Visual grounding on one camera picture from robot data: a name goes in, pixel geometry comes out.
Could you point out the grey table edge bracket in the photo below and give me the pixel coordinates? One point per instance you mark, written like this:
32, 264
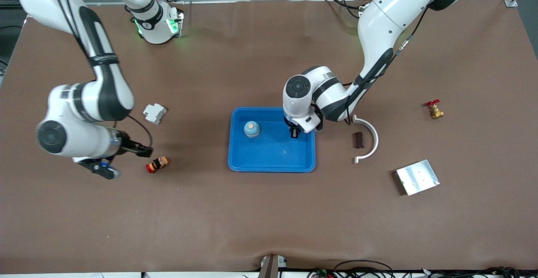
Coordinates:
269, 267

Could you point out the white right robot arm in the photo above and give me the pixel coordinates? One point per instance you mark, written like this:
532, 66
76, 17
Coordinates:
67, 105

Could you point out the silver metal plate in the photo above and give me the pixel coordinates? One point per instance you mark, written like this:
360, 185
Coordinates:
418, 177

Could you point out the brown electrolytic capacitor block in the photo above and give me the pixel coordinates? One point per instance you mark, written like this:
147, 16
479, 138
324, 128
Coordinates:
358, 140

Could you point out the blue plastic tray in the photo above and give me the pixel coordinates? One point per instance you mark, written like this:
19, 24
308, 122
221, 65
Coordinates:
273, 156

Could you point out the blue bell cream button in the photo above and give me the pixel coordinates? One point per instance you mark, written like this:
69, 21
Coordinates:
251, 131

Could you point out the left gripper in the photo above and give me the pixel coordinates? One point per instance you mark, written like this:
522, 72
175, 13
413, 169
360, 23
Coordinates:
294, 132

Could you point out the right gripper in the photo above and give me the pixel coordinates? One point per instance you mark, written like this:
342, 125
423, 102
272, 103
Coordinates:
128, 146

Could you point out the white circuit breaker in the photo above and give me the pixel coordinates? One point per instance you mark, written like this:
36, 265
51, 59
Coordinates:
154, 113

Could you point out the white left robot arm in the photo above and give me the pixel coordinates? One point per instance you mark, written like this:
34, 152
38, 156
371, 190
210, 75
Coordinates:
378, 25

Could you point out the red yellow emergency stop button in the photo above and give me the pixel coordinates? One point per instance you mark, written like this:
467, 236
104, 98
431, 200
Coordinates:
157, 164

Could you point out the white curved plastic piece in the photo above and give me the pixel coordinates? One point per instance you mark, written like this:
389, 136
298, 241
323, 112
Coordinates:
375, 139

